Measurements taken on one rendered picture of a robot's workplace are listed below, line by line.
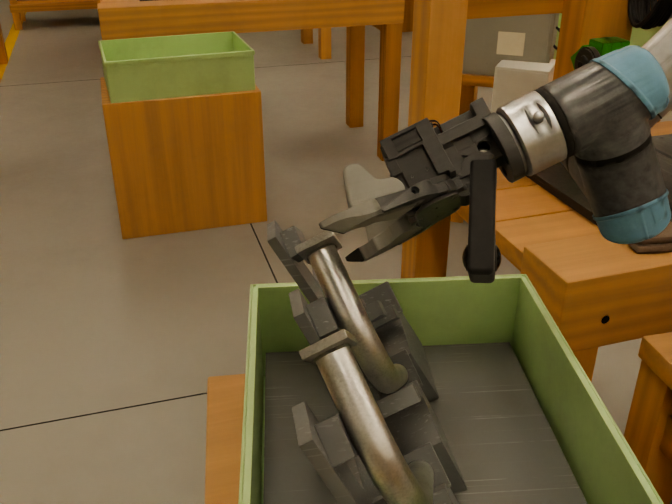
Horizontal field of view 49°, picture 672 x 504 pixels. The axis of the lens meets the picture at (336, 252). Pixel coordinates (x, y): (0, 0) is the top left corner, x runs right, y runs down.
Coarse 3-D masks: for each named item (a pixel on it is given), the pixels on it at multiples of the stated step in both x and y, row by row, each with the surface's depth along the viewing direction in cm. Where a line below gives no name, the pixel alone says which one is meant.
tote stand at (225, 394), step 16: (208, 384) 116; (224, 384) 116; (240, 384) 116; (208, 400) 113; (224, 400) 113; (240, 400) 113; (208, 416) 109; (224, 416) 109; (240, 416) 109; (208, 432) 106; (224, 432) 106; (240, 432) 106; (208, 448) 103; (224, 448) 103; (240, 448) 103; (208, 464) 101; (224, 464) 101; (208, 480) 98; (224, 480) 98; (208, 496) 96; (224, 496) 96
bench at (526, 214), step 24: (504, 192) 159; (528, 192) 159; (504, 216) 149; (528, 216) 149; (552, 216) 149; (576, 216) 149; (408, 240) 188; (432, 240) 185; (504, 240) 141; (528, 240) 140; (552, 240) 140; (408, 264) 191; (432, 264) 188
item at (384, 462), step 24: (336, 336) 57; (312, 360) 59; (336, 360) 58; (336, 384) 58; (360, 384) 58; (360, 408) 57; (360, 432) 57; (384, 432) 57; (360, 456) 57; (384, 456) 56; (384, 480) 57; (408, 480) 57; (432, 480) 72
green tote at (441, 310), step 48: (288, 288) 109; (432, 288) 111; (480, 288) 112; (528, 288) 109; (288, 336) 113; (432, 336) 115; (480, 336) 116; (528, 336) 109; (576, 384) 91; (576, 432) 92; (240, 480) 75; (576, 480) 92; (624, 480) 79
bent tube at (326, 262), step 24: (312, 240) 72; (336, 240) 74; (312, 264) 74; (336, 264) 73; (336, 288) 72; (336, 312) 72; (360, 312) 72; (360, 336) 71; (360, 360) 73; (384, 360) 73; (384, 384) 75
